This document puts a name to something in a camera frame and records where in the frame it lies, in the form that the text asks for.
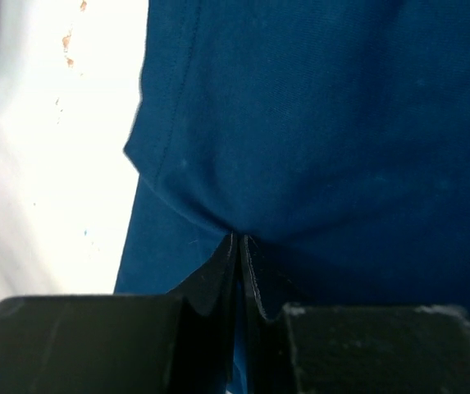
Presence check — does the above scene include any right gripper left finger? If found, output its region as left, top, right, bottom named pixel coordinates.
left=0, top=235, right=238, bottom=394

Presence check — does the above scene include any navy blue Mickey t-shirt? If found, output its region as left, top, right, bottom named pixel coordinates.
left=115, top=1, right=470, bottom=312

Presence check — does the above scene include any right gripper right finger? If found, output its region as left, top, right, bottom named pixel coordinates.
left=239, top=236, right=470, bottom=393

